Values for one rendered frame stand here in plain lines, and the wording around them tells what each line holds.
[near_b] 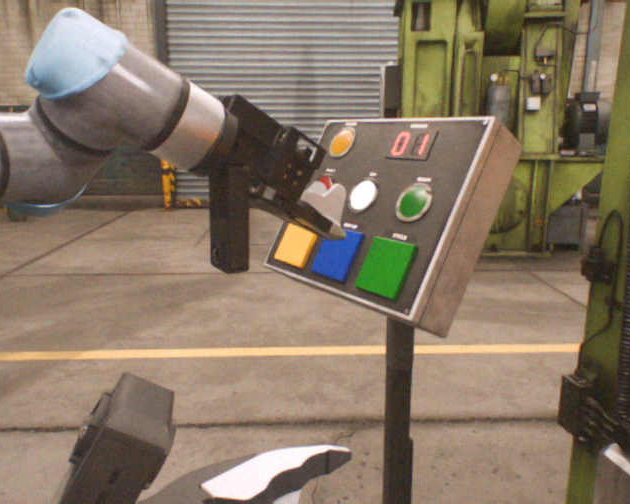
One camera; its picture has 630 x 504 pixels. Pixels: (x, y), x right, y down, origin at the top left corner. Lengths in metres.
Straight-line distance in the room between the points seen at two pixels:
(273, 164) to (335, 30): 7.76
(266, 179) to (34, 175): 0.20
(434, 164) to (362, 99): 7.50
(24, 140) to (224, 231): 0.19
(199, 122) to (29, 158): 0.14
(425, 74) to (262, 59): 3.53
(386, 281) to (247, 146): 0.26
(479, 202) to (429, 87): 4.51
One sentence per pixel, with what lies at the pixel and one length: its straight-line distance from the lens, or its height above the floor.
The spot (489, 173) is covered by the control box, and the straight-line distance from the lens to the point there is 0.73.
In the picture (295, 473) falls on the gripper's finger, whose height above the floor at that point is 1.00.
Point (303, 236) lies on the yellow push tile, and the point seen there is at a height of 1.02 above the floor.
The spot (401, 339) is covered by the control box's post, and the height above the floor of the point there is 0.85.
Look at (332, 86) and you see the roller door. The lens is 8.20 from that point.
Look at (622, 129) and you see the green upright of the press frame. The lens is 0.81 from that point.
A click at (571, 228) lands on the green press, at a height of 0.22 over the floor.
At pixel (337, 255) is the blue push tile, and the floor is 1.01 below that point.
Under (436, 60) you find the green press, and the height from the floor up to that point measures 1.77.
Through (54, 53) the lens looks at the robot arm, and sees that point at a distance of 0.47.
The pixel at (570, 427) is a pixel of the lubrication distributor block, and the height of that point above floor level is 0.77.
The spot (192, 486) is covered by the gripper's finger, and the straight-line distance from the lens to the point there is 0.32.
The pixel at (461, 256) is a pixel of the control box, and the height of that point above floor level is 1.03.
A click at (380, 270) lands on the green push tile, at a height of 1.00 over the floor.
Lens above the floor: 1.19
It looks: 13 degrees down
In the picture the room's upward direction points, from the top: straight up
